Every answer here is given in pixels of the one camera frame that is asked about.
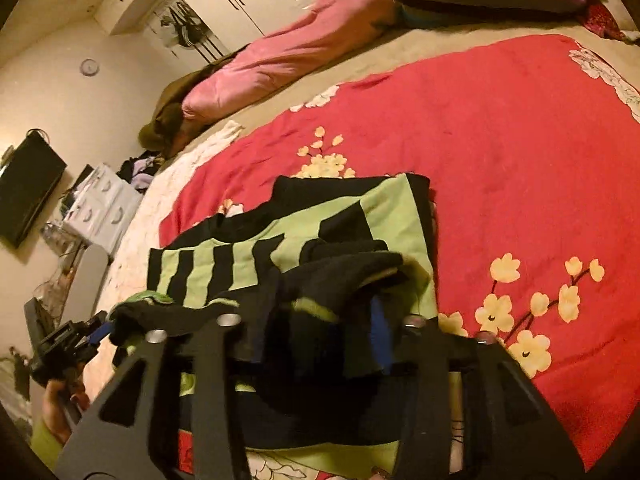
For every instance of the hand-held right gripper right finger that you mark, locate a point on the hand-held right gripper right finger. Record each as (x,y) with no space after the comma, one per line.
(382,342)

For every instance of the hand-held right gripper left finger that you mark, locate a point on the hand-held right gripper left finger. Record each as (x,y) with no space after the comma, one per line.
(215,365)

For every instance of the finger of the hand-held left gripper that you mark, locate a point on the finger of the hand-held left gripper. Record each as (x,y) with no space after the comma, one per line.
(101,334)

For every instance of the green black striped frog sweater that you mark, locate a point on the green black striped frog sweater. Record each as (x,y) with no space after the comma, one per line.
(330,220)

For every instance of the pile of clothes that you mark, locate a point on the pile of clothes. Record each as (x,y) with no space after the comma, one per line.
(140,170)

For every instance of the person's left hand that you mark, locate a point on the person's left hand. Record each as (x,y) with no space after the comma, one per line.
(55,410)

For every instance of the grey bed footboard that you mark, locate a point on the grey bed footboard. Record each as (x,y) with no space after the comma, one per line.
(82,285)

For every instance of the pink checked fluffy quilt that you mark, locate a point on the pink checked fluffy quilt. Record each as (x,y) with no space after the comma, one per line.
(150,220)

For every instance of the white drawer unit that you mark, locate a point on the white drawer unit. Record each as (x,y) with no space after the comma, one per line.
(102,207)

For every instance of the red floral blanket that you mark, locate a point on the red floral blanket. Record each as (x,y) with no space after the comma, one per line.
(500,160)

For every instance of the olive fur-trimmed jacket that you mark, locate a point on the olive fur-trimmed jacket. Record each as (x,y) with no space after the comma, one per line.
(165,120)

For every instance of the pink pillow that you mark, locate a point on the pink pillow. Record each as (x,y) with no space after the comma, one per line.
(300,45)

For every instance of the black and white poster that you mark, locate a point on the black and white poster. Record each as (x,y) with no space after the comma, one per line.
(185,25)

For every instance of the red patterned cloth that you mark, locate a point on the red patterned cloth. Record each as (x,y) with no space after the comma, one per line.
(605,22)

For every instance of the black wall television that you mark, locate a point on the black wall television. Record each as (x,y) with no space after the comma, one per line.
(27,190)

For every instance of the round wall clock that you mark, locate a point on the round wall clock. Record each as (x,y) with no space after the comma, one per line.
(90,67)

